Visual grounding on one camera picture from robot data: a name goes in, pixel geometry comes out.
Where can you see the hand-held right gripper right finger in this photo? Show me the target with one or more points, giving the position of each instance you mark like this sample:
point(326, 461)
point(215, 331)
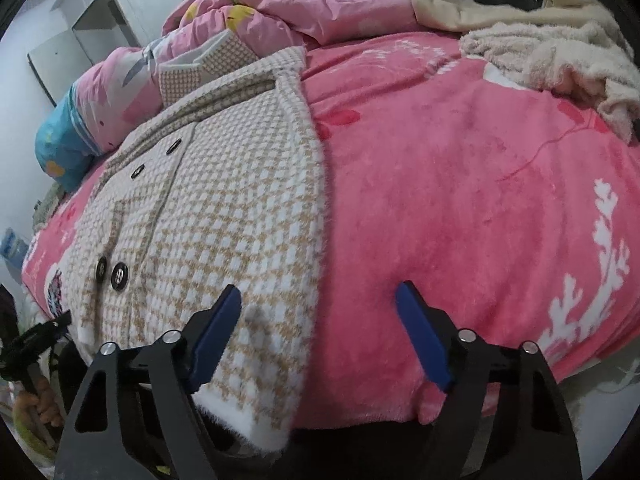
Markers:
point(425, 335)

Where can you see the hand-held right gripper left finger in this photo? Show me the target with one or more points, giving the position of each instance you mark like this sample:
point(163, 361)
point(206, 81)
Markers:
point(215, 335)

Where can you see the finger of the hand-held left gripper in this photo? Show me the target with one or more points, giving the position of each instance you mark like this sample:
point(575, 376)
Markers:
point(45, 332)

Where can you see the beige white checked coat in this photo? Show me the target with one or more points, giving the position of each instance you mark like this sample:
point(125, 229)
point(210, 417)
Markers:
point(225, 210)

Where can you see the person's left hand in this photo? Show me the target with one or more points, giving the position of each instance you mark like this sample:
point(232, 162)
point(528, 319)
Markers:
point(47, 407)

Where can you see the fuzzy green white pajama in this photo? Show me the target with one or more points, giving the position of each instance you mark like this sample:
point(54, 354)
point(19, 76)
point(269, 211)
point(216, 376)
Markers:
point(25, 435)

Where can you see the blue water bottle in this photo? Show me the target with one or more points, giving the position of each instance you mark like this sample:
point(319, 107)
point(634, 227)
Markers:
point(12, 245)

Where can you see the dark green patterned cloth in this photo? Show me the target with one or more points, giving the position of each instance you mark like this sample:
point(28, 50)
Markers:
point(47, 207)

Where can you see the pink floral blanket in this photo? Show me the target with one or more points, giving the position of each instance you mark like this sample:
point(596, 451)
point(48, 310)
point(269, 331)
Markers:
point(450, 210)

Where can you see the beige terry garment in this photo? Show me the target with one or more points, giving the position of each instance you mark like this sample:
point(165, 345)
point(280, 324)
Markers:
point(560, 60)

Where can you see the pink printed quilt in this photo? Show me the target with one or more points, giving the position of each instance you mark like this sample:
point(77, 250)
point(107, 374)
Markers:
point(300, 10)

